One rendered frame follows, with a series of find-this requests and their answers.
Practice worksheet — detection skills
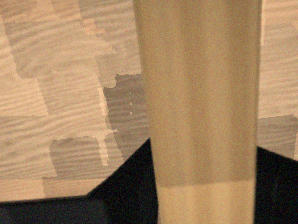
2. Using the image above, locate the light wooden board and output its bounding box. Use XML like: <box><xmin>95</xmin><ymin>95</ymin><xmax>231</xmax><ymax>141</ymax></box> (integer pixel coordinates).
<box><xmin>132</xmin><ymin>0</ymin><xmax>262</xmax><ymax>224</ymax></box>

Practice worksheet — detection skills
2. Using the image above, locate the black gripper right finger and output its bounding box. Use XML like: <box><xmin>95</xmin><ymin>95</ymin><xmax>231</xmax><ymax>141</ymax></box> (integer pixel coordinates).
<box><xmin>253</xmin><ymin>146</ymin><xmax>298</xmax><ymax>224</ymax></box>

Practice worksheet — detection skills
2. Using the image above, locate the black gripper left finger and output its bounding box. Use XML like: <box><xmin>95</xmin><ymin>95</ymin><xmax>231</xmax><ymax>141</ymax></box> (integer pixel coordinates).
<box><xmin>0</xmin><ymin>138</ymin><xmax>159</xmax><ymax>224</ymax></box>

